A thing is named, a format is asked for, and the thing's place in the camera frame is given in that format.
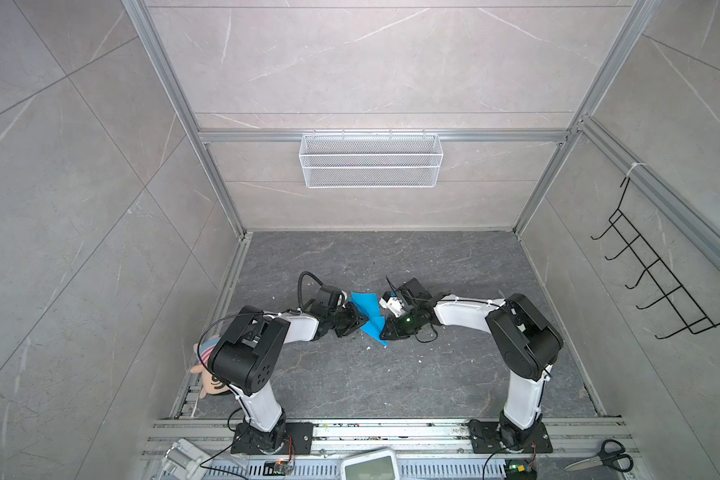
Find blue square paper sheet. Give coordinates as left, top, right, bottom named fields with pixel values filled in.
left=350, top=292, right=388, bottom=347

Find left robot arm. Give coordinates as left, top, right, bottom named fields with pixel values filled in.
left=193, top=285, right=369, bottom=434

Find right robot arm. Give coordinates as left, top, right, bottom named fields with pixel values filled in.
left=379, top=278, right=564, bottom=450

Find plush doll toy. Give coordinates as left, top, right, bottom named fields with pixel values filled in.
left=190, top=335, right=232, bottom=399

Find white display device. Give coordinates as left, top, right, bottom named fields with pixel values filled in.
left=340, top=448, right=401, bottom=480

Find small orange circuit board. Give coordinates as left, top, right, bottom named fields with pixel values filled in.
left=263, top=460, right=295, bottom=476

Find small green circuit board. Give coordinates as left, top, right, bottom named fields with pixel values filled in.
left=505, top=460, right=537, bottom=480

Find white clamp device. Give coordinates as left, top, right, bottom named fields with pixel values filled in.
left=156, top=438, right=211, bottom=480

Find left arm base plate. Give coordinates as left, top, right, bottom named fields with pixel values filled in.
left=230, top=422, right=315, bottom=455

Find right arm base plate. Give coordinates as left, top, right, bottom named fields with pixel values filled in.
left=466, top=419, right=553, bottom=454

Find white wire mesh basket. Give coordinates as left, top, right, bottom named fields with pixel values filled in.
left=299, top=133, right=444, bottom=189

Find black handled scissors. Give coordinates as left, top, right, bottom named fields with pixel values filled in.
left=564, top=439, right=634, bottom=473

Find black wire hook rack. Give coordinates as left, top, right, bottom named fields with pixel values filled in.
left=590, top=177, right=720, bottom=340

